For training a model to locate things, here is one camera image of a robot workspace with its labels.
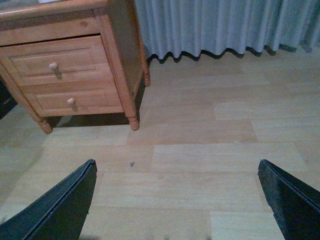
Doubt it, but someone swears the wooden drawer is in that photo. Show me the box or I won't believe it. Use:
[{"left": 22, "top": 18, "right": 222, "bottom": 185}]
[
  {"left": 0, "top": 36, "right": 113, "bottom": 87},
  {"left": 21, "top": 81, "right": 124, "bottom": 117}
]

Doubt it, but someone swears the round drawer knob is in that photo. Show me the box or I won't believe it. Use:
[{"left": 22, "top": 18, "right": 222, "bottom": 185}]
[
  {"left": 48, "top": 62, "right": 59, "bottom": 71},
  {"left": 67, "top": 98, "right": 75, "bottom": 105}
]

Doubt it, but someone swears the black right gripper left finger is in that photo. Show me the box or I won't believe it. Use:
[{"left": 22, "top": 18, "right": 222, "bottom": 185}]
[{"left": 0, "top": 159, "right": 97, "bottom": 240}]

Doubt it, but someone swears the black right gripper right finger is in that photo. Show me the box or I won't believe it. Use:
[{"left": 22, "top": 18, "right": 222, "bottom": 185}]
[{"left": 258, "top": 159, "right": 320, "bottom": 240}]

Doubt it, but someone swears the upper round drawer knob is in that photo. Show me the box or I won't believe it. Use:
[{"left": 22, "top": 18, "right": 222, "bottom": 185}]
[{"left": 48, "top": 62, "right": 59, "bottom": 71}]

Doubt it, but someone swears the wooden nightstand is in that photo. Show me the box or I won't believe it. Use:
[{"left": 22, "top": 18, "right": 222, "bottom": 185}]
[{"left": 0, "top": 0, "right": 151, "bottom": 134}]

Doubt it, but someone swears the lower round drawer knob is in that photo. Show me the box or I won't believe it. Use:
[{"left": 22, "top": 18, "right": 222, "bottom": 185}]
[{"left": 67, "top": 98, "right": 75, "bottom": 105}]

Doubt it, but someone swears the grey pleated curtain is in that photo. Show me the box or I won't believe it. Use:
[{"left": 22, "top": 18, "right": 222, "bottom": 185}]
[{"left": 135, "top": 0, "right": 320, "bottom": 59}]

